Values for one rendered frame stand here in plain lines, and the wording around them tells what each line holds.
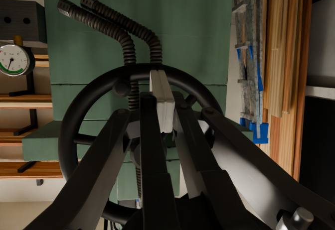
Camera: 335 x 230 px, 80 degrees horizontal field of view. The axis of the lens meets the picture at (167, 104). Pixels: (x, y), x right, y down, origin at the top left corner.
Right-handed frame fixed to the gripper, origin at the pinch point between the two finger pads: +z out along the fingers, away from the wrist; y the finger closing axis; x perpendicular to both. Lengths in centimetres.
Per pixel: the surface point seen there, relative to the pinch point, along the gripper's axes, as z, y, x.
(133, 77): 13.2, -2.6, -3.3
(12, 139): 203, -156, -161
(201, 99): 12.1, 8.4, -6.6
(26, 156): 24.1, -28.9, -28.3
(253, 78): 96, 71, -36
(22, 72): 24.8, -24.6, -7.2
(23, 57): 26.1, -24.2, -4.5
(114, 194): 44, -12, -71
